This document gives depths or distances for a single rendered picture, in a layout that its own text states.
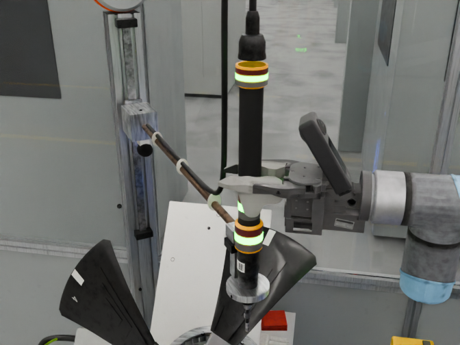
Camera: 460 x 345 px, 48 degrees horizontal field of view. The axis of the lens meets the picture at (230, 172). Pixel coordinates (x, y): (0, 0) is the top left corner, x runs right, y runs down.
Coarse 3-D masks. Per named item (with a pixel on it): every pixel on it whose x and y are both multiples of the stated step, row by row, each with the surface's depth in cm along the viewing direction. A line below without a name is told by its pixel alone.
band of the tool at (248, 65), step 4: (236, 64) 67; (240, 64) 69; (244, 64) 69; (248, 64) 70; (252, 64) 70; (256, 64) 70; (260, 64) 69; (264, 64) 69; (240, 68) 66; (244, 68) 66; (248, 68) 66; (252, 68) 66; (256, 68) 66; (260, 68) 66; (264, 68) 66; (248, 76) 66; (252, 76) 66; (256, 76) 66; (264, 80) 67; (244, 88) 67; (248, 88) 67; (252, 88) 67; (256, 88) 67
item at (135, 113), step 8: (128, 104) 132; (136, 104) 132; (144, 104) 132; (128, 112) 126; (136, 112) 126; (144, 112) 126; (152, 112) 126; (128, 120) 126; (136, 120) 125; (144, 120) 126; (152, 120) 127; (128, 128) 128; (136, 128) 126; (128, 136) 129; (136, 136) 127; (144, 136) 127
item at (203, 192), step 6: (144, 126) 125; (150, 132) 121; (162, 144) 114; (162, 150) 113; (168, 156) 109; (174, 162) 106; (180, 168) 103; (186, 174) 100; (192, 180) 98; (198, 186) 95; (204, 192) 93; (204, 198) 92; (216, 204) 89; (216, 210) 88; (222, 210) 87; (222, 216) 86; (228, 216) 85; (228, 222) 84
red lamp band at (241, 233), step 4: (236, 228) 77; (260, 228) 76; (236, 232) 77; (240, 232) 76; (244, 232) 76; (248, 232) 76; (252, 232) 76; (256, 232) 76; (260, 232) 77; (244, 236) 76; (248, 236) 76; (252, 236) 76; (256, 236) 76
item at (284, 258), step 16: (272, 240) 100; (288, 240) 98; (272, 256) 98; (288, 256) 96; (304, 256) 95; (224, 272) 106; (272, 272) 96; (288, 272) 94; (304, 272) 93; (224, 288) 104; (272, 288) 95; (288, 288) 93; (224, 304) 102; (240, 304) 97; (256, 304) 95; (272, 304) 93; (224, 320) 99; (240, 320) 95; (256, 320) 93; (224, 336) 97; (240, 336) 94
